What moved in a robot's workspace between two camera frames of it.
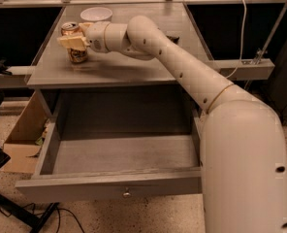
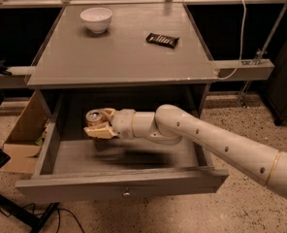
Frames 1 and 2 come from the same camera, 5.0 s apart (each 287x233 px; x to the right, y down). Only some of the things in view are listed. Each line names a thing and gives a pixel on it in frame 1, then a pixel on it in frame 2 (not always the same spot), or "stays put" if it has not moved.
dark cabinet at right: x=283 y=88 stays put
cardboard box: x=22 y=144 stays put
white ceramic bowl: x=96 y=14 stays put
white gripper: x=96 y=37 to x=123 y=122
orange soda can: x=72 y=29 to x=94 y=117
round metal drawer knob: x=126 y=195 stays put
